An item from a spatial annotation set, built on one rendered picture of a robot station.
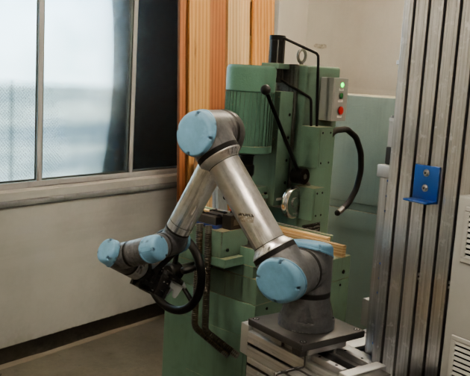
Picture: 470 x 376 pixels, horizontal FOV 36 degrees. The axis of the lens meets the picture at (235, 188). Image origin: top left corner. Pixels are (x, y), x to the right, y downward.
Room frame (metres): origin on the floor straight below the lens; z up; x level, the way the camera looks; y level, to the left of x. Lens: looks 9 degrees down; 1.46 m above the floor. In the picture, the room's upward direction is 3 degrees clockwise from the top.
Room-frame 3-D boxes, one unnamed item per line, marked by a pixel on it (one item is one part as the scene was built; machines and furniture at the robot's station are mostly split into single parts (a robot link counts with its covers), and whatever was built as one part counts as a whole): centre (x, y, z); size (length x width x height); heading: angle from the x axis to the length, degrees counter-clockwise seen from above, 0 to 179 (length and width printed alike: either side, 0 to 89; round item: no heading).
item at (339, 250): (2.47, -0.14, 0.92); 0.60 x 0.02 x 0.04; 49
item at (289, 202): (2.58, -0.21, 1.02); 0.12 x 0.03 x 0.12; 139
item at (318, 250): (1.83, -0.21, 0.98); 0.13 x 0.12 x 0.14; 151
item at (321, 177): (2.78, -0.23, 1.16); 0.22 x 0.22 x 0.72; 49
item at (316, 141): (2.62, -0.29, 1.23); 0.09 x 0.08 x 0.15; 139
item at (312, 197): (2.60, -0.28, 1.02); 0.09 x 0.07 x 0.12; 49
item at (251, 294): (2.65, -0.12, 0.76); 0.57 x 0.45 x 0.09; 139
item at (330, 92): (2.71, -0.35, 1.40); 0.10 x 0.06 x 0.16; 139
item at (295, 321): (1.84, -0.21, 0.87); 0.15 x 0.15 x 0.10
